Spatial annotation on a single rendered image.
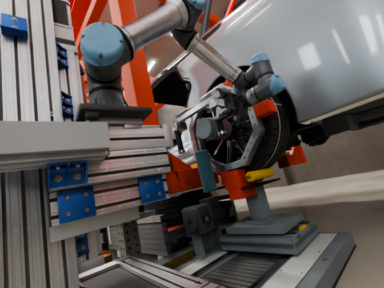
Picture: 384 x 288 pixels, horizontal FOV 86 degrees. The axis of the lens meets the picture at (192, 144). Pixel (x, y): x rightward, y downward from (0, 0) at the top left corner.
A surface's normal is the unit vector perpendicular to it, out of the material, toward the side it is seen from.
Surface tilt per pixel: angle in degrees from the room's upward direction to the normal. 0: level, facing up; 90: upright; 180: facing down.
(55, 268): 90
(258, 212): 90
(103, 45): 94
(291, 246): 90
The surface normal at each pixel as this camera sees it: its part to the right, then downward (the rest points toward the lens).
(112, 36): 0.26, -0.19
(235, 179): -0.73, 0.02
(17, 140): 0.56, -0.30
